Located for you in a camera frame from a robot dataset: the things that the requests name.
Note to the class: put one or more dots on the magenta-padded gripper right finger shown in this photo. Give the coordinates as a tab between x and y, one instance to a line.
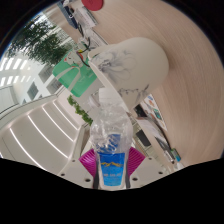
135	160

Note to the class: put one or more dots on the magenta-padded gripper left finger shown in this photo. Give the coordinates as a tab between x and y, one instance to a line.
87	161

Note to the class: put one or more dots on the clear water bottle blue label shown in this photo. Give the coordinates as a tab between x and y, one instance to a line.
111	140

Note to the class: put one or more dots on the small teal tube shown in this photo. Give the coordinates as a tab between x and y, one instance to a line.
176	155

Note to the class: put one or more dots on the colourful sticker sheet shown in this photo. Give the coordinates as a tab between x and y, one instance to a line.
154	111

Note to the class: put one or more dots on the ceiling light strips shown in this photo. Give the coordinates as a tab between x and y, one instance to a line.
43	133

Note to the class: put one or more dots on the green tote bag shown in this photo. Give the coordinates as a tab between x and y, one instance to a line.
75	78

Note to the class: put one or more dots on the white mug with floral print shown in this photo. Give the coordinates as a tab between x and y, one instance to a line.
136	63

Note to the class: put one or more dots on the row of tall green plants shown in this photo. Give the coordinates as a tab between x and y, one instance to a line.
40	43

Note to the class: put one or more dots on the flat round red coaster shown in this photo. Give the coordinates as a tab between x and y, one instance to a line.
93	4

